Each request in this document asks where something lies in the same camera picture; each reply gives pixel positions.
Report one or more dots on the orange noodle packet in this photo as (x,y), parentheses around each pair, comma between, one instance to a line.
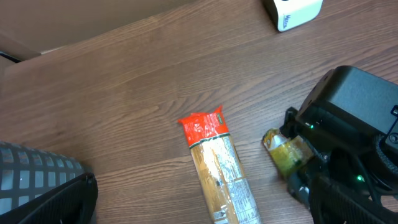
(224,184)

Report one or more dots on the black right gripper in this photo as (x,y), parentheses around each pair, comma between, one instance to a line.
(349,121)

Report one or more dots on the white barcode scanner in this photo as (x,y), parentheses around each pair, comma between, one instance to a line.
(288,14)

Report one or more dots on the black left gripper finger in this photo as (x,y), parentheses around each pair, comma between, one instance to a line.
(71,202)

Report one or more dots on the green tea packet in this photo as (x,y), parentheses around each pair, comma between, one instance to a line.
(287,154)

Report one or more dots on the grey plastic basket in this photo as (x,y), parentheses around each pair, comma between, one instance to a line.
(27,173)

